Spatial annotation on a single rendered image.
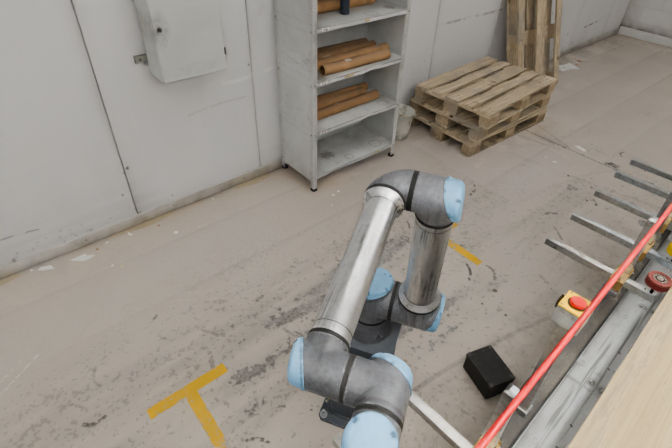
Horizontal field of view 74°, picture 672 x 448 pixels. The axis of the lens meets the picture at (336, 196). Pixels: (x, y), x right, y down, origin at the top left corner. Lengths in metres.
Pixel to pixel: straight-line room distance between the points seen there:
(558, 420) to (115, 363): 2.06
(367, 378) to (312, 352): 0.11
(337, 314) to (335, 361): 0.10
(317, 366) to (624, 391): 1.03
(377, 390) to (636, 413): 0.94
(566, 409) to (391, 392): 1.10
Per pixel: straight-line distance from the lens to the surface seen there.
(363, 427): 0.82
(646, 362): 1.76
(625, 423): 1.60
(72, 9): 2.86
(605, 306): 2.16
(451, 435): 1.48
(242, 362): 2.55
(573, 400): 1.92
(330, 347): 0.91
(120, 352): 2.76
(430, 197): 1.21
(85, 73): 2.95
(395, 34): 3.71
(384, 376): 0.88
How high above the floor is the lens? 2.12
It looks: 37 degrees down
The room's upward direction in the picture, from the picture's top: 2 degrees clockwise
